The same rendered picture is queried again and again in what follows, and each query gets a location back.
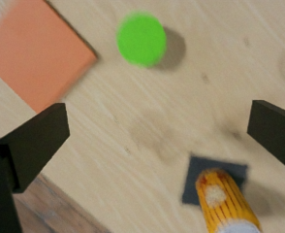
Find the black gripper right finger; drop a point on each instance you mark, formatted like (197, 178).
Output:
(266, 126)

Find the orange flat square slab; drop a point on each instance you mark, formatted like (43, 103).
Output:
(39, 50)

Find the dark grey square coaster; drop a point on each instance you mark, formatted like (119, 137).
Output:
(196, 161)

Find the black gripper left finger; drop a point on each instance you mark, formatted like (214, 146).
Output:
(24, 152)

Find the yellow drink can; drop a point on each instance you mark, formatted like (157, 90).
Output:
(223, 206)

